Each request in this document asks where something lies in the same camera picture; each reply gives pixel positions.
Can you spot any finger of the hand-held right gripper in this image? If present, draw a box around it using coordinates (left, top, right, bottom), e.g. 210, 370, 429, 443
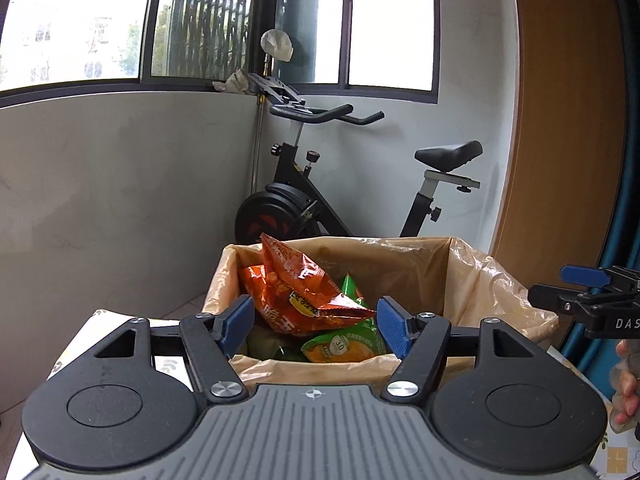
529, 284, 593, 317
560, 265, 623, 288

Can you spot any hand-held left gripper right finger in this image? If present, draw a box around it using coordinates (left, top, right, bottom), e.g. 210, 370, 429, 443
377, 296, 548, 403

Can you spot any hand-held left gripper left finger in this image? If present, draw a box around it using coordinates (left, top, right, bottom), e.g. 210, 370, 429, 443
92, 294, 256, 402

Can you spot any plastic-lined cardboard box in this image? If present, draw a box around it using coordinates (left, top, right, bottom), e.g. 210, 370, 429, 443
202, 235, 560, 386

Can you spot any person's right hand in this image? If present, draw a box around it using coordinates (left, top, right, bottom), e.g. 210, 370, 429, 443
610, 339, 640, 427

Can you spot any dark green snack packet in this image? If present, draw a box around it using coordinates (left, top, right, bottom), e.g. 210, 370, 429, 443
246, 326, 303, 362

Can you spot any brown orange snack packet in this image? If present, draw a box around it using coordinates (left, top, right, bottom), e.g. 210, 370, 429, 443
237, 264, 281, 322

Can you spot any small green snack packet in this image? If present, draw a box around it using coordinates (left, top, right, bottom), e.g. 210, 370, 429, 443
341, 272, 370, 312

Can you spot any blue curtain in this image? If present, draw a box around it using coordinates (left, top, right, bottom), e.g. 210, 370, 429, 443
560, 0, 640, 406

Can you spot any patterned tablecloth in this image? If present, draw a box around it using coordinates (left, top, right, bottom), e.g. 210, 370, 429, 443
47, 307, 640, 480

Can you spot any black exercise bike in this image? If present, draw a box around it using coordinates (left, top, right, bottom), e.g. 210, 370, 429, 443
234, 72, 484, 248

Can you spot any wooden panel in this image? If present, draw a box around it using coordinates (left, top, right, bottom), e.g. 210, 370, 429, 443
487, 0, 628, 351

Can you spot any brass pole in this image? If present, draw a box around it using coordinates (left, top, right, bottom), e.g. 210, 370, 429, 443
251, 57, 269, 196

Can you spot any crumpled beige cloth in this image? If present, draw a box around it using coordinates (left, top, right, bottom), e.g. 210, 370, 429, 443
212, 70, 252, 94

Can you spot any white bag on pole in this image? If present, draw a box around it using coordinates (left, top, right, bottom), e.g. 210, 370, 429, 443
260, 29, 296, 63

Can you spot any black-framed window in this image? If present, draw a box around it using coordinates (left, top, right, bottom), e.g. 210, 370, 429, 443
0, 0, 442, 109

